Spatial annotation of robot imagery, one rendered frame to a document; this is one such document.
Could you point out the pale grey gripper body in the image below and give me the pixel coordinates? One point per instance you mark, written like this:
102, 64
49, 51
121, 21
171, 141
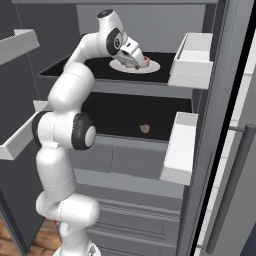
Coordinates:
130, 59

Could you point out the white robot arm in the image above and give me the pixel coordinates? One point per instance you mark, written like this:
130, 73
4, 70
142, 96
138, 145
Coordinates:
63, 96

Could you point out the red steak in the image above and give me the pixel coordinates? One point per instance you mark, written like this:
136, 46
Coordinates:
146, 60

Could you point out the black glass fridge shelf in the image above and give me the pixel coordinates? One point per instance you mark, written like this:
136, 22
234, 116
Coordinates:
126, 116
160, 75

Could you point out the grey fridge body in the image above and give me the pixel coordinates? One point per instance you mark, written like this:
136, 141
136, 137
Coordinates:
150, 23

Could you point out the white fridge door bin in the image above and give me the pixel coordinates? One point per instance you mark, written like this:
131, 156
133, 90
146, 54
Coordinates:
191, 63
16, 45
180, 150
16, 138

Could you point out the grey fridge door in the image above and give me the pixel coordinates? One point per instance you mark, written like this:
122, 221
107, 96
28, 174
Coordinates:
213, 100
15, 86

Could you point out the grey fridge crisper drawer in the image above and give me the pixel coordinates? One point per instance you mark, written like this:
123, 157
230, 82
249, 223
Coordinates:
133, 161

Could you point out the grey fridge freezer drawer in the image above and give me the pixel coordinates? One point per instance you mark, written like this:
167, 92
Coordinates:
140, 220

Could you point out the white round plate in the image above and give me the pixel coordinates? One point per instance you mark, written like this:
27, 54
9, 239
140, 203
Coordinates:
151, 68

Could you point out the small brown food item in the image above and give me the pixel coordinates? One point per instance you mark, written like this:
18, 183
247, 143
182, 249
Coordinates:
144, 128

